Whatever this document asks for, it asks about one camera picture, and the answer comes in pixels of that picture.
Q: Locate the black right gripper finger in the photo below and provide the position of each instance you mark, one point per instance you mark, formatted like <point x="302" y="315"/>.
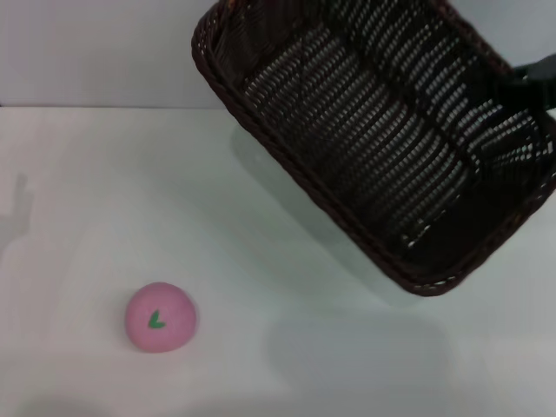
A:
<point x="540" y="68"/>
<point x="525" y="94"/>

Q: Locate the dark brown woven basket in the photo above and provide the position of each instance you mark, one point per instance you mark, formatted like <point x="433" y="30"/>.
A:
<point x="347" y="152"/>

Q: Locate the pink peach toy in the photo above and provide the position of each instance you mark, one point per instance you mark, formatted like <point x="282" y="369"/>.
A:
<point x="174" y="304"/>

